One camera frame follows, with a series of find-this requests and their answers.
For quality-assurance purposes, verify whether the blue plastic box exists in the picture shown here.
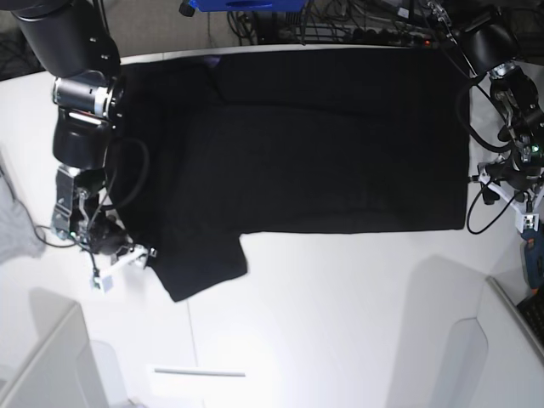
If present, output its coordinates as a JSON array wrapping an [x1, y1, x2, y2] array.
[[189, 0, 306, 12]]

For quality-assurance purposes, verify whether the blue glue gun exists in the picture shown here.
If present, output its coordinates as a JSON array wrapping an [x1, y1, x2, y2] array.
[[521, 229, 543, 291]]

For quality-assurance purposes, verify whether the white cabinet left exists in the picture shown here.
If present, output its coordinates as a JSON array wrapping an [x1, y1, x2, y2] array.
[[1, 288, 110, 407]]

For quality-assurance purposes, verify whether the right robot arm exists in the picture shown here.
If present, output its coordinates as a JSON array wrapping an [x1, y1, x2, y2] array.
[[1, 1, 156, 272]]

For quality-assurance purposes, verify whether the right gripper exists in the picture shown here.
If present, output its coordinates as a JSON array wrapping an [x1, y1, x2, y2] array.
[[82, 216, 157, 276]]

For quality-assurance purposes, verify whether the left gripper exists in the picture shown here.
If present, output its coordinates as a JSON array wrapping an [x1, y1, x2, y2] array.
[[469, 159, 543, 213]]

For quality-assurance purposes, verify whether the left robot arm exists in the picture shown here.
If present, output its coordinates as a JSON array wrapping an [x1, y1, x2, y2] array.
[[424, 1, 543, 214]]

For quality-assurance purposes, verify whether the black keyboard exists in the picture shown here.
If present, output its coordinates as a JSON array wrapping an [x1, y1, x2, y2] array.
[[517, 292, 544, 344]]

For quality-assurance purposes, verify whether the white table slot plate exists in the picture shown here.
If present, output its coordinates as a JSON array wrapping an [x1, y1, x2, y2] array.
[[146, 365, 247, 399]]

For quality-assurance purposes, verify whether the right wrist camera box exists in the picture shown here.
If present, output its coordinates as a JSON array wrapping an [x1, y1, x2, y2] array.
[[90, 275, 113, 294]]

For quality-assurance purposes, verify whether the grey cloth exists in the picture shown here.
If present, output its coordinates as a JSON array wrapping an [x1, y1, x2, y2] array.
[[1, 155, 45, 266]]

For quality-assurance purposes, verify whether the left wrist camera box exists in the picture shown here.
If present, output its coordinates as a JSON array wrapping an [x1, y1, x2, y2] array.
[[515, 212, 540, 234]]

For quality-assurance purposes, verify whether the white partition right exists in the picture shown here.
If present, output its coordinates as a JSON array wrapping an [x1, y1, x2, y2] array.
[[443, 278, 543, 407]]

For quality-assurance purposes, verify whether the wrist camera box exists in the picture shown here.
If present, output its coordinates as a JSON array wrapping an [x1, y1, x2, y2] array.
[[515, 212, 540, 234], [90, 275, 113, 294]]

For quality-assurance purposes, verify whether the black T-shirt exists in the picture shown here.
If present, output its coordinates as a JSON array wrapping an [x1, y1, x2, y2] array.
[[108, 48, 469, 302]]

